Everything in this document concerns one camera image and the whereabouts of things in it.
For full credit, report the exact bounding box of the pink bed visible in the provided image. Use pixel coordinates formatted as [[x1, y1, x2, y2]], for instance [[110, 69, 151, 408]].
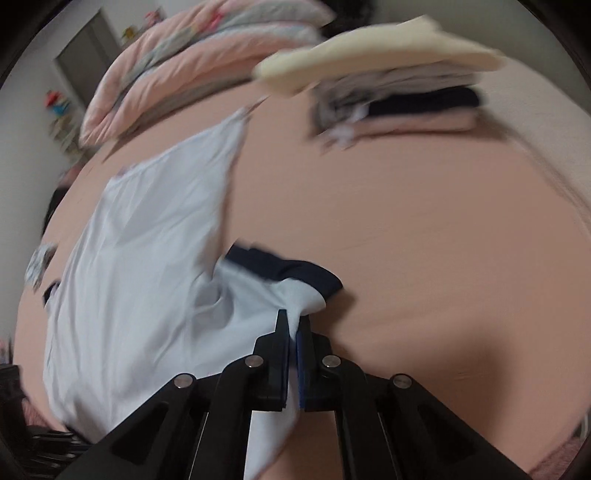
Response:
[[9, 46, 591, 480]]

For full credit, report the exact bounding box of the cream folded garment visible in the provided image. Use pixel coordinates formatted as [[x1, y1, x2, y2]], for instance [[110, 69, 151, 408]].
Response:
[[254, 15, 506, 97]]

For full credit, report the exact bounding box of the white shelf rack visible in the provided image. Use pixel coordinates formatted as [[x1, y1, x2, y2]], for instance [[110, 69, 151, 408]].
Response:
[[48, 111, 86, 160]]

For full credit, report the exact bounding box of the grey door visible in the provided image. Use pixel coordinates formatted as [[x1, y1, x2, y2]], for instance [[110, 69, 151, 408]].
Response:
[[54, 9, 122, 93]]

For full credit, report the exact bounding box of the dark glass wardrobe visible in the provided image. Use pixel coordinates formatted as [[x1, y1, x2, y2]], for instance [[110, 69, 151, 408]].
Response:
[[323, 0, 384, 33]]

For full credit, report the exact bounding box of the red-capped plush toy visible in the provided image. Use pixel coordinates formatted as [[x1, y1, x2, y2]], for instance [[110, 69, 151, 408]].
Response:
[[44, 90, 72, 116]]

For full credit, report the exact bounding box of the light blue shirt navy trim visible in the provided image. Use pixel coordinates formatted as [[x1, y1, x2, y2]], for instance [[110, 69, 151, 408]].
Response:
[[41, 107, 345, 480]]

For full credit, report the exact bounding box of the white bed pad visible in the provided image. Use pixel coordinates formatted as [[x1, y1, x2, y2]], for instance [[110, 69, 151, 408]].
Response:
[[480, 55, 591, 259]]

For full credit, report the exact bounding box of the pink folded garment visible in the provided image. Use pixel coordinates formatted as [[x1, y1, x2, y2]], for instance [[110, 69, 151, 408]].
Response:
[[353, 108, 478, 139]]

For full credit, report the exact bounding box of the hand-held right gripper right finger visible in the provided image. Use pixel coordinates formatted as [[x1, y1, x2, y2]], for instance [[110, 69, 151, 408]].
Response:
[[295, 316, 532, 480]]

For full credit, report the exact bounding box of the white folded garment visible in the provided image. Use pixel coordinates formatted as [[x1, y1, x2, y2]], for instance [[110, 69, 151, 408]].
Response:
[[311, 65, 476, 148]]

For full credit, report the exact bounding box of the black bag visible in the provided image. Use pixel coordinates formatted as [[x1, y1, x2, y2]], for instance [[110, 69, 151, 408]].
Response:
[[39, 187, 70, 241]]

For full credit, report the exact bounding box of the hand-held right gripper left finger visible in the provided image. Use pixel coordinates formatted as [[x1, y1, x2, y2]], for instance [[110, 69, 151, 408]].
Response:
[[55, 309, 291, 480]]

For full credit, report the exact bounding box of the grey patterned cloth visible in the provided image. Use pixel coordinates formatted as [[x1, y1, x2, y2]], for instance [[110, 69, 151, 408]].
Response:
[[25, 244, 58, 292]]

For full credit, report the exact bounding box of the pink folded quilt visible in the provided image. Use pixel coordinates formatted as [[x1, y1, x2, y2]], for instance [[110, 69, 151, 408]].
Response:
[[78, 0, 335, 146]]

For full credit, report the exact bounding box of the navy folded garment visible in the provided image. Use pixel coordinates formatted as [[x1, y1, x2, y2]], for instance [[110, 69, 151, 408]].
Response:
[[367, 87, 483, 118]]

